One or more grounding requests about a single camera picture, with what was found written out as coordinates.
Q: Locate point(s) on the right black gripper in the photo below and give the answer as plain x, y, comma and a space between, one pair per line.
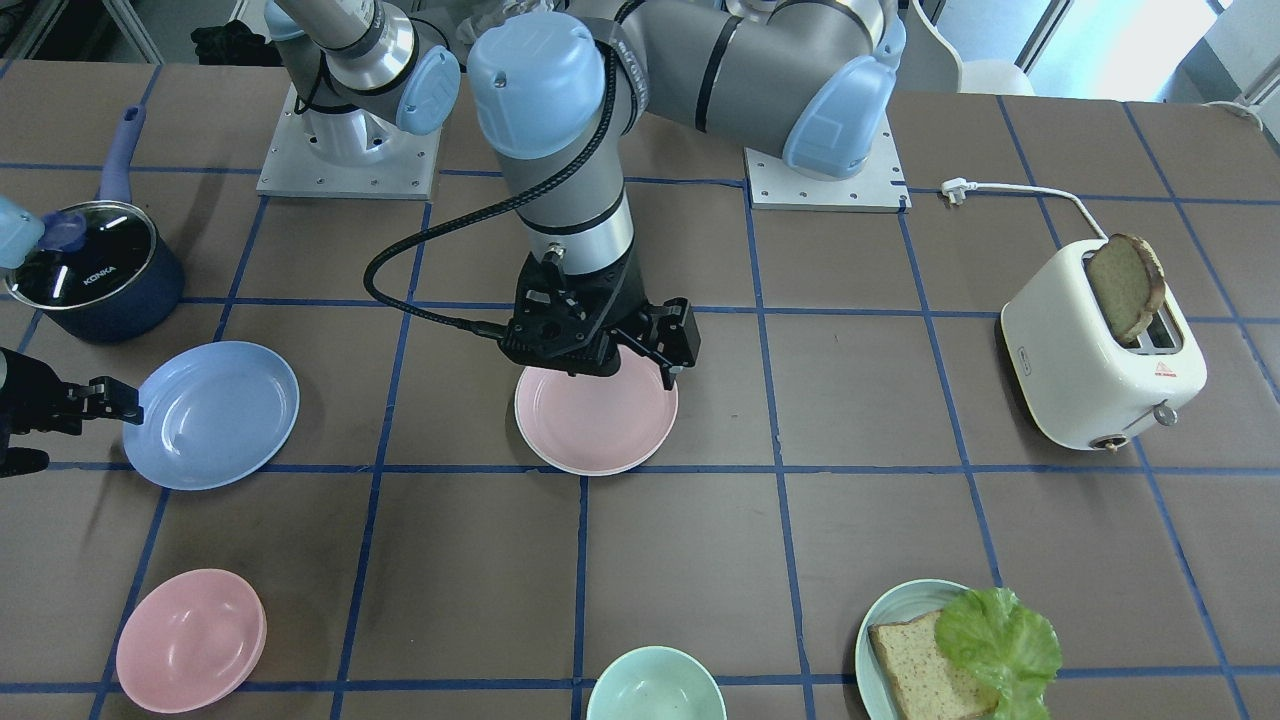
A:
30, 402

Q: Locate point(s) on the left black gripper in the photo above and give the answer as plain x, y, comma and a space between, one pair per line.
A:
668, 334

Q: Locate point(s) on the blue plate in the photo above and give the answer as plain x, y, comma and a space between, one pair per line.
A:
212, 416

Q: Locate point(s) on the pink plate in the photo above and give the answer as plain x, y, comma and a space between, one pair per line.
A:
583, 420

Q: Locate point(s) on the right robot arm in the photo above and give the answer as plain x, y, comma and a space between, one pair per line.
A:
372, 87

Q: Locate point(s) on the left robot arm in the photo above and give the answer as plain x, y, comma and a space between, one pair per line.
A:
555, 93

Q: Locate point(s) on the white plate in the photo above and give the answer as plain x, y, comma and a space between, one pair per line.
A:
587, 471

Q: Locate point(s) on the blue saucepan with lid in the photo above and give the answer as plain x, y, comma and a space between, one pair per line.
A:
99, 269

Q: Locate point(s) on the pink bowl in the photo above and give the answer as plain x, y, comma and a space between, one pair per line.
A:
191, 641

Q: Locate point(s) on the green bowl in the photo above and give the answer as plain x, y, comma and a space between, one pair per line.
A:
656, 682

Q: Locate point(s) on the green plate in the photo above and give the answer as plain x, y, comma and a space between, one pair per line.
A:
902, 603

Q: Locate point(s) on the bread slice on plate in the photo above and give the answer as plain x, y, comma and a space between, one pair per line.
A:
923, 683

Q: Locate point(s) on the green lettuce leaf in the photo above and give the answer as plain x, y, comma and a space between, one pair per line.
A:
1007, 647

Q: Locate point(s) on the white chair back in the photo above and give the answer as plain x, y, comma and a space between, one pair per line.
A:
929, 63

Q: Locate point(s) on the white toaster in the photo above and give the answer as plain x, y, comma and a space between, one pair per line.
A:
1082, 389

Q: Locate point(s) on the toast slice in toaster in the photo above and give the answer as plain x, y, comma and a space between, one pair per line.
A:
1128, 283

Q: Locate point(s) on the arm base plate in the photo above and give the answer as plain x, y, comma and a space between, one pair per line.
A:
347, 156
879, 187

